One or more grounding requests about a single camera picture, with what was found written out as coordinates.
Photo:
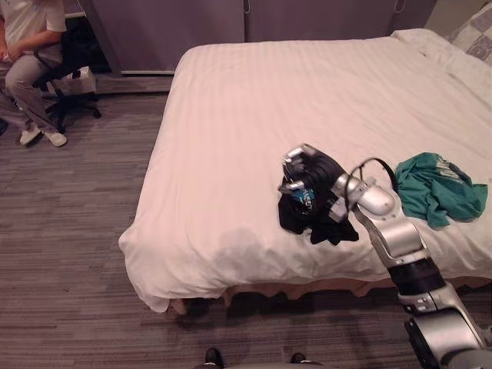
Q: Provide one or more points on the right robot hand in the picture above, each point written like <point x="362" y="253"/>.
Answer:
<point x="313" y="169"/>

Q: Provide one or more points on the black printed garment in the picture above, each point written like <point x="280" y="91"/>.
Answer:
<point x="303" y="215"/>

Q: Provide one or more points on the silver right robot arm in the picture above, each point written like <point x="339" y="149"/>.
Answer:
<point x="407" y="246"/>

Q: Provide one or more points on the white bed duvet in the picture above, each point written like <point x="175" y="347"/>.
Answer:
<point x="269" y="153"/>

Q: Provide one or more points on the beige bed skirt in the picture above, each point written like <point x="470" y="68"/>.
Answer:
<point x="292" y="290"/>

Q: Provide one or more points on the green garment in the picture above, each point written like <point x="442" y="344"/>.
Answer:
<point x="434" y="188"/>

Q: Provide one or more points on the white pillow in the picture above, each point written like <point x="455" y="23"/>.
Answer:
<point x="434" y="48"/>

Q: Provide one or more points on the grey wardrobe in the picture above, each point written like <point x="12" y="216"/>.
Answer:
<point x="192" y="34"/>

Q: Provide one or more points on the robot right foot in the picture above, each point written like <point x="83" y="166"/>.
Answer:
<point x="298" y="358"/>

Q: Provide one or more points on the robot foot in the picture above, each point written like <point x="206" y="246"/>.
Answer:
<point x="213" y="355"/>
<point x="298" y="358"/>

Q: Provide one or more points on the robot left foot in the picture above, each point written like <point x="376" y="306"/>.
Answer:
<point x="213" y="355"/>

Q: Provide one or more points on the grey patterned pillow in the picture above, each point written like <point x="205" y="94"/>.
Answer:
<point x="474" y="32"/>

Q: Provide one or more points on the white box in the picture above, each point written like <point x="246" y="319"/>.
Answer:
<point x="77" y="78"/>

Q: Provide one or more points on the black office chair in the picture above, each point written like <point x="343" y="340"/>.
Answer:
<point x="65" y="80"/>

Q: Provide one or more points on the person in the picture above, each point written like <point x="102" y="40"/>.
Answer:
<point x="27" y="69"/>

